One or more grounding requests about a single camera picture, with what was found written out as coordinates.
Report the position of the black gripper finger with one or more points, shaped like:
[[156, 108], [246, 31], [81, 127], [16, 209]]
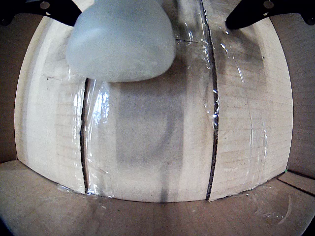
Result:
[[56, 9], [251, 12]]

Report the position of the white bottle teal label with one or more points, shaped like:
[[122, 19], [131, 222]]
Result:
[[123, 44]]

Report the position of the flat cardboard tray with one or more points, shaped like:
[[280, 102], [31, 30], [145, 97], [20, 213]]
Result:
[[157, 147]]

